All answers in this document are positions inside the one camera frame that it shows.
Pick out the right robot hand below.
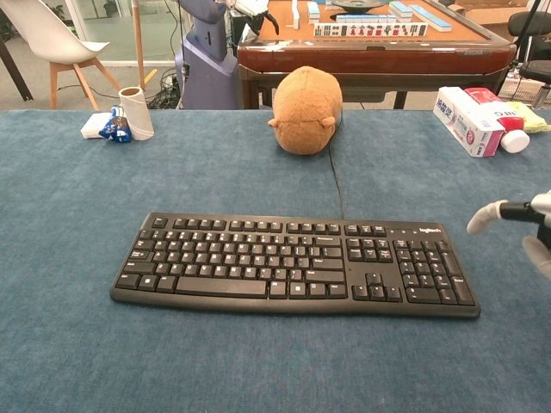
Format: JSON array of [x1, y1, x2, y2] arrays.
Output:
[[466, 190, 551, 280]]

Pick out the black Logitech keyboard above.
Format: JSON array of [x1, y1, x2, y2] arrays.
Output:
[[109, 211, 482, 320]]

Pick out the purple grey robot base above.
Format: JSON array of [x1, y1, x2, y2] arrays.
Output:
[[174, 0, 238, 110]]

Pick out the white bottle red label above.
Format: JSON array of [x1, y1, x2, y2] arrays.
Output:
[[496, 115, 531, 153]]

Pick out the yellow green cloth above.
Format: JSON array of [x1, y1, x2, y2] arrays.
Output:
[[506, 101, 551, 134]]

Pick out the white pink toothpaste box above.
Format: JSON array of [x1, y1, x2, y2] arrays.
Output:
[[432, 86, 506, 158]]

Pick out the red white package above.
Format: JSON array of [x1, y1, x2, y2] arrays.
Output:
[[463, 87, 503, 104]]

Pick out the white plastic basket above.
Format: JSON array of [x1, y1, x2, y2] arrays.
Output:
[[498, 71, 551, 106]]

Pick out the black office chair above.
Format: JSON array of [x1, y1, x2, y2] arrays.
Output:
[[506, 0, 551, 83]]

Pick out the brown mahjong table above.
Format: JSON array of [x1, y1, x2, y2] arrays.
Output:
[[236, 0, 517, 110]]

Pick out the brown plush toy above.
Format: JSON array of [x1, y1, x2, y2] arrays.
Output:
[[267, 65, 344, 156]]

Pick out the row of mahjong tiles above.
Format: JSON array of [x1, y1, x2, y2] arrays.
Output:
[[313, 22, 430, 39]]

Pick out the blue table cloth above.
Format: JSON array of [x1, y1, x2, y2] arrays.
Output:
[[0, 108, 551, 413]]

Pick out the blue snack packet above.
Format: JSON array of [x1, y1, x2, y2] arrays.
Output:
[[98, 104, 133, 144]]

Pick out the wooden pole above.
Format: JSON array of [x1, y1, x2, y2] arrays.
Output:
[[131, 0, 147, 89]]

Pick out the white tissue pack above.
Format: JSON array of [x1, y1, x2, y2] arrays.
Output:
[[80, 112, 114, 140]]

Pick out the white chair wooden legs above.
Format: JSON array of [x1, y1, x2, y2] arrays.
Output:
[[0, 0, 122, 111]]

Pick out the thin grey cable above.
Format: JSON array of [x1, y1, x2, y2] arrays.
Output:
[[327, 116, 346, 219]]

